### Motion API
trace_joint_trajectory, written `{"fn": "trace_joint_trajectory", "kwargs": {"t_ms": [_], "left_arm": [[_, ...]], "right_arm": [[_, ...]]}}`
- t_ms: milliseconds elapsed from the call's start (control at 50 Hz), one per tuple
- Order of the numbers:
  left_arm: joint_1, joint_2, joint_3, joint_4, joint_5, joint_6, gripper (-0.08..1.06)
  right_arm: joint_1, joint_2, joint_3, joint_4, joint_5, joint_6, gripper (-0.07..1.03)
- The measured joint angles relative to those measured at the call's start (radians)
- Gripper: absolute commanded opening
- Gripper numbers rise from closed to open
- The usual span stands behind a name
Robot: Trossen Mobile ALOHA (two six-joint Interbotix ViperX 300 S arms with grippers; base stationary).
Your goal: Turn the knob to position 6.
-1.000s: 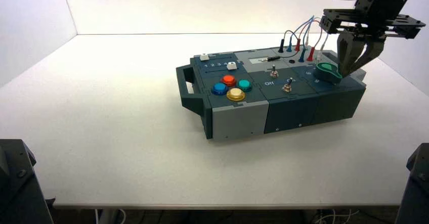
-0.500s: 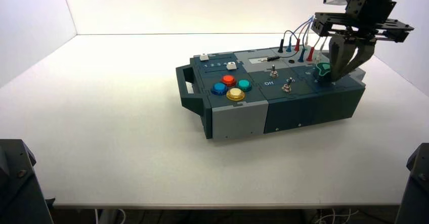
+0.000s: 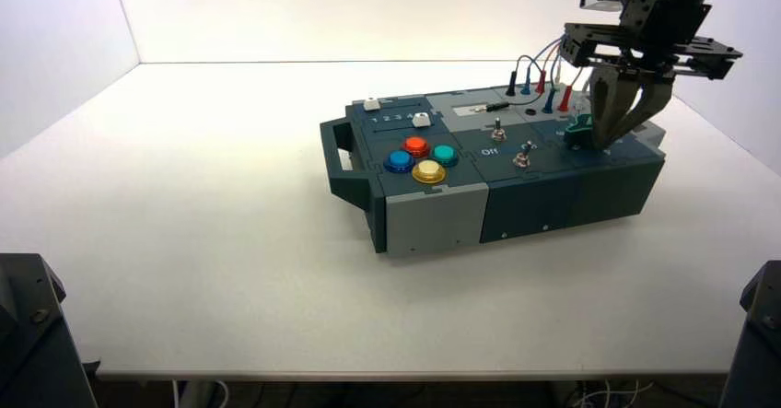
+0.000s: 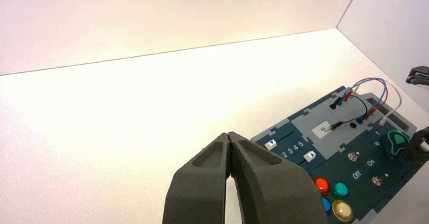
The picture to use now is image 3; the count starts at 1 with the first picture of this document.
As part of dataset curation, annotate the teal and grey control box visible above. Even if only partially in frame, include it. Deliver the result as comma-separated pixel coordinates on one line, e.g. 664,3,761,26
320,83,668,258

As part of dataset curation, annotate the yellow round push button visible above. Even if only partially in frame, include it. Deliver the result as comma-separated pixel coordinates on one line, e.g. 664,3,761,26
410,158,449,187

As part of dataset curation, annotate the teal rotary knob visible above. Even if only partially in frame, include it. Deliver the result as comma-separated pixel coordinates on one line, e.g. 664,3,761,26
564,113,595,151

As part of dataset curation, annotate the dark right arm base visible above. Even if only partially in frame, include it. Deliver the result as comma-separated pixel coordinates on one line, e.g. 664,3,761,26
718,260,781,408

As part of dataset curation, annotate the green round push button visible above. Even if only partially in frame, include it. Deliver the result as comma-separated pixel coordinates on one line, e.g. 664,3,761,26
431,143,461,169

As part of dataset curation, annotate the white banana plug cable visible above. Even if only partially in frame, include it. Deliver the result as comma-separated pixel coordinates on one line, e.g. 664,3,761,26
550,39,594,121

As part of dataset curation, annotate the black banana plug cable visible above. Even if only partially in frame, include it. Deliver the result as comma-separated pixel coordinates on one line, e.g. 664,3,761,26
485,53,548,114

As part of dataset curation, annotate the red round push button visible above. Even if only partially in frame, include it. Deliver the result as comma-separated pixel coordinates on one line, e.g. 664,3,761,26
401,135,433,158

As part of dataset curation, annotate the red banana plug cable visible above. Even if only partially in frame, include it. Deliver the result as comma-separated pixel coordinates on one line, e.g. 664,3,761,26
534,41,585,114

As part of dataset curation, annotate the dark left arm base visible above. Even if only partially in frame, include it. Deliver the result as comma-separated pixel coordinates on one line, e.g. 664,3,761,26
0,252,102,408

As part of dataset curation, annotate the blue round push button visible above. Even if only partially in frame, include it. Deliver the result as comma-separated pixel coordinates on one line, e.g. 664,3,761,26
382,149,416,175

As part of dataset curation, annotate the blue banana plug cable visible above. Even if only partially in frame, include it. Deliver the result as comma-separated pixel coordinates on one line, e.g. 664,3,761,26
519,38,566,116

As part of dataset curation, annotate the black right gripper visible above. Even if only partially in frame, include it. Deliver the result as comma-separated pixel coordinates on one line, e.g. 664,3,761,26
559,0,745,150

